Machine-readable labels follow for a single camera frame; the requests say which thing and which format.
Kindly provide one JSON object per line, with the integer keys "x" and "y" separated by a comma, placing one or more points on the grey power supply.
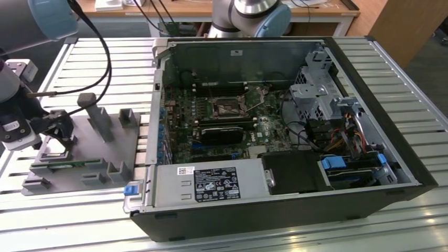
{"x": 170, "y": 189}

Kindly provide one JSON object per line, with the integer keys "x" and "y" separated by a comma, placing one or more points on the black open PC case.
{"x": 244, "y": 223}

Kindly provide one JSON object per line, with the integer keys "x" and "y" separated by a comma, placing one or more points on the wooden desk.
{"x": 328, "y": 11}

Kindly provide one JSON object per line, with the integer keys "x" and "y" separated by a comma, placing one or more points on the green RAM stick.
{"x": 80, "y": 164}

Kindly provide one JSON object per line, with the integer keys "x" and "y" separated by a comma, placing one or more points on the black plastic shroud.
{"x": 293, "y": 173}

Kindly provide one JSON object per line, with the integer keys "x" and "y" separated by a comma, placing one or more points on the silver drive cage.
{"x": 314, "y": 92}

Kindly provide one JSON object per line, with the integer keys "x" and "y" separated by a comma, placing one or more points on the blue disk carrier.
{"x": 332, "y": 162}

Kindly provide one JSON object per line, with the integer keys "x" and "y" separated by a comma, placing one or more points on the blue case latch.
{"x": 130, "y": 190}

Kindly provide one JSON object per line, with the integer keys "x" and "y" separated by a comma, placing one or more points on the plain white box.
{"x": 108, "y": 6}

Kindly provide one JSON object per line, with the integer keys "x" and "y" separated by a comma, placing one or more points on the wooden cabinet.
{"x": 402, "y": 26}

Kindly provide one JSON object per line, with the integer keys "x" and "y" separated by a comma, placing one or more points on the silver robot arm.
{"x": 230, "y": 23}

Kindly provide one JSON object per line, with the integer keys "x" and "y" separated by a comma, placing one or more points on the thin locking lever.
{"x": 209, "y": 94}

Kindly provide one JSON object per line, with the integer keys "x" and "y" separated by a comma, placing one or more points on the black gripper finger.
{"x": 48, "y": 134}
{"x": 66, "y": 134}

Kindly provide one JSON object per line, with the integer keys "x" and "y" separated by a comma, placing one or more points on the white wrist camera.
{"x": 20, "y": 68}
{"x": 18, "y": 140}

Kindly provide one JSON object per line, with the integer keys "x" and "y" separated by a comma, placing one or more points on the green motherboard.
{"x": 269, "y": 131}

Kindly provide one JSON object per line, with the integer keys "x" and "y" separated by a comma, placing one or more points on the grey parts rack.
{"x": 90, "y": 157}

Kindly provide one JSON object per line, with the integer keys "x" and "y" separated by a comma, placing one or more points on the silver chipset heatsink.
{"x": 257, "y": 152}

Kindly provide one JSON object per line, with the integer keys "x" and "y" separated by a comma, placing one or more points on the CPU socket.
{"x": 224, "y": 107}

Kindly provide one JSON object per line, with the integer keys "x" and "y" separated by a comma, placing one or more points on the white box dark print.
{"x": 132, "y": 3}

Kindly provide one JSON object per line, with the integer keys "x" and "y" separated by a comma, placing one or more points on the blue plastic clip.
{"x": 381, "y": 160}

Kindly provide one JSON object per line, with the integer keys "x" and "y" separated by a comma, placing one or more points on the black graphics card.
{"x": 220, "y": 135}

